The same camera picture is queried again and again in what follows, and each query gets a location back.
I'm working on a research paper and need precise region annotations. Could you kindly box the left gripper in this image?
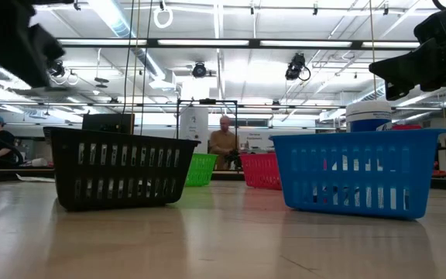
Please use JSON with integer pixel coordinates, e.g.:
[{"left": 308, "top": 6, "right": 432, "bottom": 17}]
[{"left": 0, "top": 0, "right": 66, "bottom": 89}]

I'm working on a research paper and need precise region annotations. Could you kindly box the blue plastic basket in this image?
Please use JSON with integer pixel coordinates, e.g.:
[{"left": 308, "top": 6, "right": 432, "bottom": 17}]
[{"left": 269, "top": 128, "right": 446, "bottom": 221}]

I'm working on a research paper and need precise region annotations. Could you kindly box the white black-print square packet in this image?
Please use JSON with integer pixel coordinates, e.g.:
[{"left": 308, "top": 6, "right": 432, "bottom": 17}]
[{"left": 15, "top": 174, "right": 56, "bottom": 183}]

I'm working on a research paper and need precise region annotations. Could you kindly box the black plastic basket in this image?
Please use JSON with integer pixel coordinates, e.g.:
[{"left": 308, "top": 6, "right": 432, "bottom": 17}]
[{"left": 43, "top": 126, "right": 201, "bottom": 212}]

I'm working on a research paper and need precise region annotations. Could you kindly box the LED light bar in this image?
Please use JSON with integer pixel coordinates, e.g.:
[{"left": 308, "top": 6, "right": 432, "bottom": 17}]
[
  {"left": 156, "top": 39, "right": 250, "bottom": 47},
  {"left": 58, "top": 38, "right": 147, "bottom": 47},
  {"left": 259, "top": 40, "right": 352, "bottom": 48},
  {"left": 362, "top": 40, "right": 421, "bottom": 49}
]

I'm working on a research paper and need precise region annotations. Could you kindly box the red storage bin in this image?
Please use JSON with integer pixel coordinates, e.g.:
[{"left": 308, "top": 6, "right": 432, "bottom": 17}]
[{"left": 391, "top": 122, "right": 424, "bottom": 131}]

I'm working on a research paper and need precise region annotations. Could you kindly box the disinfectant wipes canister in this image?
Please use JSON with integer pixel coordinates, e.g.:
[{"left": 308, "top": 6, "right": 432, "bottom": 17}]
[{"left": 345, "top": 99, "right": 393, "bottom": 133}]

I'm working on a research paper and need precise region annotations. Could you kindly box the white poster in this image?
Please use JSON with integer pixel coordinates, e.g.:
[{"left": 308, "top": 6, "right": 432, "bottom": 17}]
[{"left": 180, "top": 106, "right": 209, "bottom": 143}]

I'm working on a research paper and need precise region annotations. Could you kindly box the red plastic basket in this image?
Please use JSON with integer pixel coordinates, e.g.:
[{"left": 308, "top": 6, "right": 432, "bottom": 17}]
[{"left": 239, "top": 152, "right": 283, "bottom": 191}]

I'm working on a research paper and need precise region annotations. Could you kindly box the green plastic basket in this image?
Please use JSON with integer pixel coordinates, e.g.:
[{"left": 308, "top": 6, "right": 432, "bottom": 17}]
[{"left": 185, "top": 153, "right": 219, "bottom": 188}]

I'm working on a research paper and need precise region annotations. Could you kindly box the black overhead camera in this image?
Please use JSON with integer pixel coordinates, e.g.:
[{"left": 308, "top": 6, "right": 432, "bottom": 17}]
[
  {"left": 49, "top": 60, "right": 67, "bottom": 78},
  {"left": 284, "top": 52, "right": 311, "bottom": 81},
  {"left": 190, "top": 60, "right": 208, "bottom": 79}
]

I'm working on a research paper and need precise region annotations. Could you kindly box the white cable ring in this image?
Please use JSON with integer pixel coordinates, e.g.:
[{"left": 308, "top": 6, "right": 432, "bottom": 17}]
[{"left": 153, "top": 6, "right": 174, "bottom": 29}]

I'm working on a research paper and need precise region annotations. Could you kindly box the black aluminium table frame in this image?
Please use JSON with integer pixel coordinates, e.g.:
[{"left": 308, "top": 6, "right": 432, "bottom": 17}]
[{"left": 0, "top": 36, "right": 446, "bottom": 193}]

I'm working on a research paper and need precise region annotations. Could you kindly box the background black rig frame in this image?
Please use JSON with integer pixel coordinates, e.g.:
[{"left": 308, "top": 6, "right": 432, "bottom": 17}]
[{"left": 175, "top": 98, "right": 239, "bottom": 156}]

